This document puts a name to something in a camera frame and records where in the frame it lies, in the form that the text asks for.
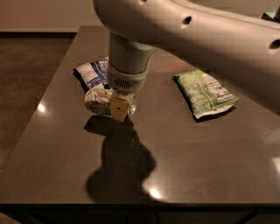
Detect blue chip bag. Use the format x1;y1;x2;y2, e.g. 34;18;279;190
74;58;109;90

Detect green jalapeno chip bag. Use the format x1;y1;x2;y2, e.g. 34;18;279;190
173;70;239;119

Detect silver 7up soda can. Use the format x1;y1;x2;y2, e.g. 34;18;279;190
84;82;137;116

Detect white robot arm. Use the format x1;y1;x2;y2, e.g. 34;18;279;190
93;0;280;121

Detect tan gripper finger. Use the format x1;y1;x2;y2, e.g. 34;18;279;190
110;91;134;122

